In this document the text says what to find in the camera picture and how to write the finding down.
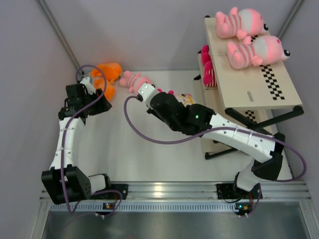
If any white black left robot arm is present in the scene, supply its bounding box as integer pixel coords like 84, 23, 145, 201
41, 83, 113, 205

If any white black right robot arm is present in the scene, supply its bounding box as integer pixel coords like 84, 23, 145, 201
143, 90, 285, 198

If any magenta plush on lower shelf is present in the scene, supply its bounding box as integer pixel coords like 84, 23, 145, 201
201, 45, 217, 88

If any cream two-tier folding shelf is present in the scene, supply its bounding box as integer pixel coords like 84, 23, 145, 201
193, 15, 304, 160

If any pink striped plush front shelf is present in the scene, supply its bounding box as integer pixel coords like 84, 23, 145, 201
227, 35, 291, 70

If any pink striped plush shelf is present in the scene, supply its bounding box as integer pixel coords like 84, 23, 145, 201
227, 35, 291, 70
215, 7, 269, 40

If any pink striped plush back shelf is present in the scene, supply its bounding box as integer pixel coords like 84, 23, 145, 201
215, 7, 269, 40

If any orange plush lower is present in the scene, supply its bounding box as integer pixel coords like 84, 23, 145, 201
94, 78, 116, 102

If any orange plush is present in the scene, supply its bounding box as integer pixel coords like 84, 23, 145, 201
90, 62, 122, 81
94, 78, 116, 102

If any orange plush upper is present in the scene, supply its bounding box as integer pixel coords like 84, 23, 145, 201
90, 62, 122, 81

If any small pink striped plush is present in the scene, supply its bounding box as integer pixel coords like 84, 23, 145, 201
119, 71, 155, 95

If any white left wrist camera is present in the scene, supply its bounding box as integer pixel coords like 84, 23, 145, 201
79, 77, 96, 95

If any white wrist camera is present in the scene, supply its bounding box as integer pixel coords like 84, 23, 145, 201
79, 77, 96, 95
138, 83, 159, 107

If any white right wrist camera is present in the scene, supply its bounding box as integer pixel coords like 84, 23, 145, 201
138, 83, 159, 107

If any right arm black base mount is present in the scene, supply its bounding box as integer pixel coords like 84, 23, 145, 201
216, 183, 247, 200

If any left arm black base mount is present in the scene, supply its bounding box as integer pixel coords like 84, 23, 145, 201
90, 183, 129, 200

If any aluminium rail frame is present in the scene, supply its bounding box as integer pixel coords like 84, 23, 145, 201
39, 181, 310, 201

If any grey slotted cable duct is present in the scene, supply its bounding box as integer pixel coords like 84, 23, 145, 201
48, 201, 240, 213

